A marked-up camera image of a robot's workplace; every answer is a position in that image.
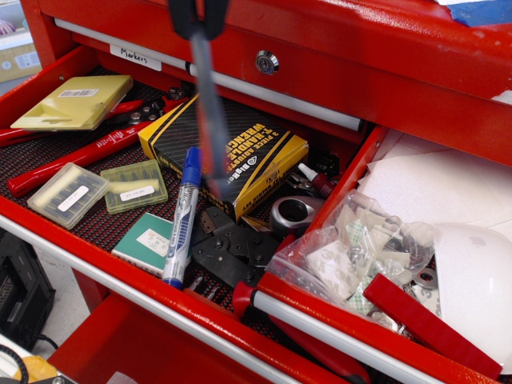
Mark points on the red grey handled scissors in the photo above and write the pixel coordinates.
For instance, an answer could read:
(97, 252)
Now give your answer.
(200, 31)

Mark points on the red open right drawer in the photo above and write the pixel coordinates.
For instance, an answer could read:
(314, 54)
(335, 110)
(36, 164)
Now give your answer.
(367, 341)

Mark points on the black yellow wrench set box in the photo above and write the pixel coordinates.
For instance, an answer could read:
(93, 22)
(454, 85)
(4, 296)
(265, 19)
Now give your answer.
(260, 153)

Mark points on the silver grey round tape measure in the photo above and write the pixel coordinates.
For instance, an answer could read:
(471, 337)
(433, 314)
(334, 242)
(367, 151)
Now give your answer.
(294, 214)

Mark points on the red threadlocker bottle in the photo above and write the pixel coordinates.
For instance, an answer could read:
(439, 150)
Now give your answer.
(320, 182)

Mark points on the clear bag of adhesive mounts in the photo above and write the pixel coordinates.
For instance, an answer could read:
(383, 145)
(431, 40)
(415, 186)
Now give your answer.
(358, 241)

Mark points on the blue white marker pen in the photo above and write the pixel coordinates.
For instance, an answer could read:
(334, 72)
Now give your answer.
(178, 252)

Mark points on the clear drill bit case right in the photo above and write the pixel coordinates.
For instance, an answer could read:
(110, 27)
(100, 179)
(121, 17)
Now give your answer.
(133, 186)

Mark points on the clear drill bit case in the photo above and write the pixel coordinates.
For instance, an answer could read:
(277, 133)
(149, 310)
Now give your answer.
(133, 186)
(69, 195)

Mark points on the green white small box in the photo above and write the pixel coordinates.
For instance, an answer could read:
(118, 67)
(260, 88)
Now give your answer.
(146, 244)

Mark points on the silver cabinet key lock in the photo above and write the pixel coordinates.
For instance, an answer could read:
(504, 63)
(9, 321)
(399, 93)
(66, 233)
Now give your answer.
(266, 62)

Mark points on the red flat bar tool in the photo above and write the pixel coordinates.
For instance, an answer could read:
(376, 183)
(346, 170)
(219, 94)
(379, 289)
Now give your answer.
(427, 328)

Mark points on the white markers label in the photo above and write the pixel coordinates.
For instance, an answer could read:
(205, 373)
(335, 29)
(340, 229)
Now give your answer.
(135, 57)

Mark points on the white paper sheets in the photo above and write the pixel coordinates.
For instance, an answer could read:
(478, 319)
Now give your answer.
(421, 181)

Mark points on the metal washer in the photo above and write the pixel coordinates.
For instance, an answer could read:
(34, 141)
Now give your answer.
(427, 278)

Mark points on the clear drill bit case left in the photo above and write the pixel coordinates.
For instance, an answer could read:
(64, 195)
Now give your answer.
(69, 195)

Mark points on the yellow flat plastic case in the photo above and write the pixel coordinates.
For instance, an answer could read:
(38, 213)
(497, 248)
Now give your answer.
(80, 103)

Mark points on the red tool cabinet body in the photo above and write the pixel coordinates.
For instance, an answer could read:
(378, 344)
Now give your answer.
(404, 65)

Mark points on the black electronic device on floor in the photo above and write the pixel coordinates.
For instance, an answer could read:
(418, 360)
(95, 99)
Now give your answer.
(27, 296)

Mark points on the cardboard box in background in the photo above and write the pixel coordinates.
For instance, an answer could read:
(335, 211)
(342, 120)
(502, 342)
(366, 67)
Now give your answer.
(19, 57)

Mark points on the yellow sponge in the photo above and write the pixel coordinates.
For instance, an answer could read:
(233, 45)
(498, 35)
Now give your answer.
(38, 369)

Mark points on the blue tape on cabinet top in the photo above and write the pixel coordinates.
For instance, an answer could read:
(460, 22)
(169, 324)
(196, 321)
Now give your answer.
(479, 13)

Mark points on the black crimping tool red handles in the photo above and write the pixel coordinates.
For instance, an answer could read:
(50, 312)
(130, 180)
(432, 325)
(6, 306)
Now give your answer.
(238, 257)

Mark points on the red handled pliers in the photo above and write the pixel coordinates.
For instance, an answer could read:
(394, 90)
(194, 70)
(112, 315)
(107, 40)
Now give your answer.
(126, 120)

